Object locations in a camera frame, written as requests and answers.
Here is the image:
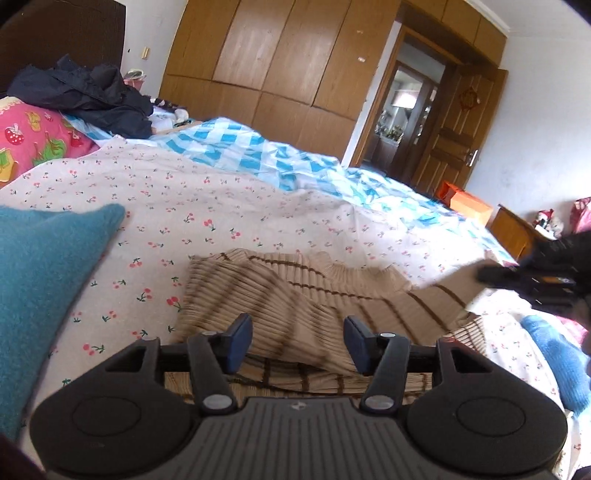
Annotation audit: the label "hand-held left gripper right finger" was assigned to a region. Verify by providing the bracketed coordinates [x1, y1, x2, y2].
[344, 316, 491, 415]

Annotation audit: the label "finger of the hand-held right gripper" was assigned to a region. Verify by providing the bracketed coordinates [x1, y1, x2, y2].
[475, 264, 525, 291]

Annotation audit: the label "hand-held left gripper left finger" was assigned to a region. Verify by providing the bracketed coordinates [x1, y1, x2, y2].
[105, 313, 254, 415]

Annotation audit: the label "beige striped ribbed sweater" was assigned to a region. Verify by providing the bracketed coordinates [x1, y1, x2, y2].
[178, 248, 490, 400]

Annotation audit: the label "wooden bedside shelf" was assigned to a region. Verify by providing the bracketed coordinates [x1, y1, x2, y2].
[488, 203, 551, 265]

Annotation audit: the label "plush toys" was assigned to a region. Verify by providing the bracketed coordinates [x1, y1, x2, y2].
[532, 209, 567, 239]

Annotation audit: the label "orange box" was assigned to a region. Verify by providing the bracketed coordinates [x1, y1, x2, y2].
[434, 180, 494, 227]

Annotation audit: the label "blue knit cloth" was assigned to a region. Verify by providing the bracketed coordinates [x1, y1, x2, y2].
[522, 315, 591, 412]

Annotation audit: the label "wooden door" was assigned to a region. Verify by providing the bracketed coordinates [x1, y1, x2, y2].
[410, 64, 509, 200]

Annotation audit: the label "cherry print bed sheet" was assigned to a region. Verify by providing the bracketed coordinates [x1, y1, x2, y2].
[0, 137, 583, 464]

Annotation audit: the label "blue checkered quilt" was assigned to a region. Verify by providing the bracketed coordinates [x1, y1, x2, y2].
[151, 116, 506, 261]

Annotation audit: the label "teal knit cloth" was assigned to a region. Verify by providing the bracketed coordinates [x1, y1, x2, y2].
[0, 203, 126, 443]

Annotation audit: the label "black and white cloth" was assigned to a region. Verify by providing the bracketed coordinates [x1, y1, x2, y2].
[150, 96, 191, 126]

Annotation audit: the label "small pink bag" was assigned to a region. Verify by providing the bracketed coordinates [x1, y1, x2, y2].
[122, 68, 147, 92]

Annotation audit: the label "wooden wardrobe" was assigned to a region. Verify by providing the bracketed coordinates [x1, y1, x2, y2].
[159, 0, 508, 163]

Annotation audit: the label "pink strawberry print blanket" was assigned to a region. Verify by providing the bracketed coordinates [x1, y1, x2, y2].
[0, 96, 100, 186]

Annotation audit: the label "dark navy jacket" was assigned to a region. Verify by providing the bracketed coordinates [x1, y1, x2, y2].
[6, 54, 156, 140]

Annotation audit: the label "dark brown headboard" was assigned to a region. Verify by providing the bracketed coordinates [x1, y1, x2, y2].
[0, 0, 127, 94]

